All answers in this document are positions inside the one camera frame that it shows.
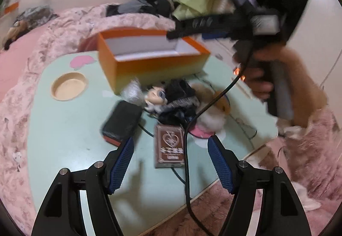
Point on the orange gradient cardboard box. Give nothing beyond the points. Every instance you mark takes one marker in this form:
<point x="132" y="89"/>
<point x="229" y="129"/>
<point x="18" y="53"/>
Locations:
<point x="160" y="70"/>

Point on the brown card box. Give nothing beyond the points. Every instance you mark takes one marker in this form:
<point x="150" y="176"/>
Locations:
<point x="169" y="145"/>

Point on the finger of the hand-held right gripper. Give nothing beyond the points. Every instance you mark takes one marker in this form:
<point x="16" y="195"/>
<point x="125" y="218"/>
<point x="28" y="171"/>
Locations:
<point x="203" y="21"/>
<point x="187" y="32"/>

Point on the white cloth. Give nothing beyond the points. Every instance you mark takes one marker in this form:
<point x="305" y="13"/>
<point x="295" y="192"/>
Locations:
<point x="307" y="196"/>

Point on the big-eyed doll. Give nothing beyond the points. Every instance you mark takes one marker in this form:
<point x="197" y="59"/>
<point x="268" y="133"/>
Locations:
<point x="155" y="97"/>

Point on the brown and black cloth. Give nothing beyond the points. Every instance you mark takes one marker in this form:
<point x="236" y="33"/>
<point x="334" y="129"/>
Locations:
<point x="16" y="30"/>

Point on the grey patterned cloth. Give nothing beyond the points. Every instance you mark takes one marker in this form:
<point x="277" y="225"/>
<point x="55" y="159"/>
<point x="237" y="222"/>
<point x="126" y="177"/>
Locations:
<point x="37" y="14"/>

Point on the person's right forearm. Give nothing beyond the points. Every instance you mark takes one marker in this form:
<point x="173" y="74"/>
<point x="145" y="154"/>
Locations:
<point x="307" y="86"/>

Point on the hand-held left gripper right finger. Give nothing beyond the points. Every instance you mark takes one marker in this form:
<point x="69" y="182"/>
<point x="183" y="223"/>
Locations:
<point x="220" y="163"/>

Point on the plain pink bed sheet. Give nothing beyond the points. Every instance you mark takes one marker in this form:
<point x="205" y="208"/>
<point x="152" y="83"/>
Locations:
<point x="16" y="64"/>

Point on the black rectangular case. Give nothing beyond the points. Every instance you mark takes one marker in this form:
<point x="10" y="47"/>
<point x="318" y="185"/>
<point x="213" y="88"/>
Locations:
<point x="120" y="121"/>

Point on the brown and white plush toy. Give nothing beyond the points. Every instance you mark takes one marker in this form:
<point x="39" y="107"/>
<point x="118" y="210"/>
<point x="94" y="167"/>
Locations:
<point x="213" y="118"/>

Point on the pink floral blanket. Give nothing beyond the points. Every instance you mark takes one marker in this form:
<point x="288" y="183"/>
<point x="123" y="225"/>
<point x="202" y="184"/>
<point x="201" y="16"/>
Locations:
<point x="16" y="131"/>

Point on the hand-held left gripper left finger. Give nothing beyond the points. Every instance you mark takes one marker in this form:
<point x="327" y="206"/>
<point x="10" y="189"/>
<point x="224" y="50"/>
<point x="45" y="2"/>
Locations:
<point x="120" y="166"/>

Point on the orange card panel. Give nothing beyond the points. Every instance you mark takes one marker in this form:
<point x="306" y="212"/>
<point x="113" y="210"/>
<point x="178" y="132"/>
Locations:
<point x="12" y="8"/>

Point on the person's right hand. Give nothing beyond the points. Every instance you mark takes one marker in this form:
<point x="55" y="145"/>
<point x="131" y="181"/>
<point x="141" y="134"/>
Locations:
<point x="256" y="78"/>

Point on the pile of dark clothes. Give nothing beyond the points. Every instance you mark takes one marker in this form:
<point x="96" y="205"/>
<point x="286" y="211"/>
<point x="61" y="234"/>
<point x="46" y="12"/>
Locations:
<point x="160" y="6"/>

